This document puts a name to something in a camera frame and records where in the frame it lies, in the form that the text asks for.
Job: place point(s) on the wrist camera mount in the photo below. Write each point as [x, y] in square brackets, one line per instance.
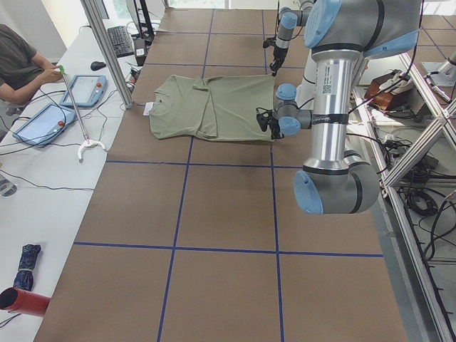
[269, 42]
[263, 117]

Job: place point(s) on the black labelled box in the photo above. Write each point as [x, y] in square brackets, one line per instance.
[140, 51]

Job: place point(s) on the far blue teach pendant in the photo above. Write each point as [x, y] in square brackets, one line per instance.
[87, 90]

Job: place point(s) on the green long-sleeve shirt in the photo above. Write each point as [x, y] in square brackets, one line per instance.
[219, 109]

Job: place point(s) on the white paper clothing tag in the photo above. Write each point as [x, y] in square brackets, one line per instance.
[148, 107]

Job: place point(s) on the black computer mouse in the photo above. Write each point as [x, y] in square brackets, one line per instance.
[97, 65]

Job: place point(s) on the seated person in dark shirt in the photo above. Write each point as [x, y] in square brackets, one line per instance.
[23, 69]

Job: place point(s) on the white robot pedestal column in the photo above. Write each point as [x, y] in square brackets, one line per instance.
[305, 92]

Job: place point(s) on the black keyboard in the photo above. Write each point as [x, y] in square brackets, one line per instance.
[120, 40]

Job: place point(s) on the blue teach pendant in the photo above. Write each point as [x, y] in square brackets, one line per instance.
[45, 126]
[87, 90]

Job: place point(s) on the red cylinder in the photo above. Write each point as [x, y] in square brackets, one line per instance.
[20, 301]

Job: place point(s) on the near blue teach pendant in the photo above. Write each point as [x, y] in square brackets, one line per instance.
[45, 126]

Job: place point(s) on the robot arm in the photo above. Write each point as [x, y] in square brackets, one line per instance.
[286, 21]
[342, 37]

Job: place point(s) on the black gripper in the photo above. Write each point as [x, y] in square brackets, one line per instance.
[274, 127]
[278, 53]

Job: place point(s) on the folded dark blue umbrella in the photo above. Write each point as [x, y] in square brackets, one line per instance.
[27, 263]

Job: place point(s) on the white reacher grabber stick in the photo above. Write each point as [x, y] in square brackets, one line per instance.
[87, 141]

